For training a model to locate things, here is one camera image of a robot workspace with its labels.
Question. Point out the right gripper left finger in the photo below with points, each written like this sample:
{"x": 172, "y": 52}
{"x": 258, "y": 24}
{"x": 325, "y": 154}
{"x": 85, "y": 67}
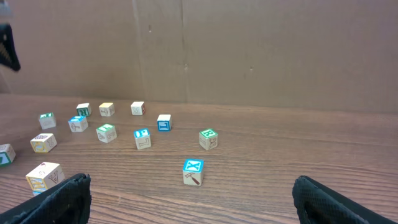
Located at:
{"x": 67, "y": 202}

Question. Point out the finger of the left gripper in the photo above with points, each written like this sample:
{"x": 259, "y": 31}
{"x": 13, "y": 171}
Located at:
{"x": 8, "y": 57}

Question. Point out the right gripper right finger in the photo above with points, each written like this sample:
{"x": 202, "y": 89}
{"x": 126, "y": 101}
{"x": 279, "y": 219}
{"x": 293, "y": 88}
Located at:
{"x": 318, "y": 204}

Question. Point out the wooden block airplane drawing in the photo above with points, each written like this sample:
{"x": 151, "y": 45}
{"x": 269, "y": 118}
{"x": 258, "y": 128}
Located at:
{"x": 45, "y": 176}

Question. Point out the white block green number side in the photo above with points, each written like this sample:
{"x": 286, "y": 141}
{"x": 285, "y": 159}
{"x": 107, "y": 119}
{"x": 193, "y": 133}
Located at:
{"x": 7, "y": 154}

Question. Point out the blue letter P block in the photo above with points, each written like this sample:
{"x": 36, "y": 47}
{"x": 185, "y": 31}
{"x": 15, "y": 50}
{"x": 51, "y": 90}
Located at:
{"x": 142, "y": 138}

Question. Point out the wooden block yellow side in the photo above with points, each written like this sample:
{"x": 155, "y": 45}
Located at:
{"x": 43, "y": 142}

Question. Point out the green letter block left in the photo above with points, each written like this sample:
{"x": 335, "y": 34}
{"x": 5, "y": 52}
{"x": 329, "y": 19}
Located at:
{"x": 47, "y": 120}

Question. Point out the green number 7 block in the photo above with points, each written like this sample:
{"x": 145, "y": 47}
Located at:
{"x": 106, "y": 133}

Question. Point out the blue letter T block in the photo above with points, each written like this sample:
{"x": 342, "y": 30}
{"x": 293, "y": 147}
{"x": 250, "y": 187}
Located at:
{"x": 78, "y": 123}

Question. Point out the yellow top block far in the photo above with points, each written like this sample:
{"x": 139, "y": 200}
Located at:
{"x": 106, "y": 109}

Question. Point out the white block top centre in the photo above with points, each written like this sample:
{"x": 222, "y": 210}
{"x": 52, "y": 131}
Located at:
{"x": 138, "y": 108}

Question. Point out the white block blue side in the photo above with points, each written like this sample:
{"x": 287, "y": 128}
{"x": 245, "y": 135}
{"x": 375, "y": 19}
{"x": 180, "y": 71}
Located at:
{"x": 164, "y": 122}

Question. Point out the green letter R block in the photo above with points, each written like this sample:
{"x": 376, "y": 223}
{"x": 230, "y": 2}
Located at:
{"x": 208, "y": 139}

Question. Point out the blue letter X block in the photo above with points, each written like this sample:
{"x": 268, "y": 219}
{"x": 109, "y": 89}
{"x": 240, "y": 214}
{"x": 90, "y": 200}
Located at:
{"x": 193, "y": 172}

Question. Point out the cardboard back panel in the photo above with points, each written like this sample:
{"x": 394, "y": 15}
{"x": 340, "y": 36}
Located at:
{"x": 327, "y": 55}

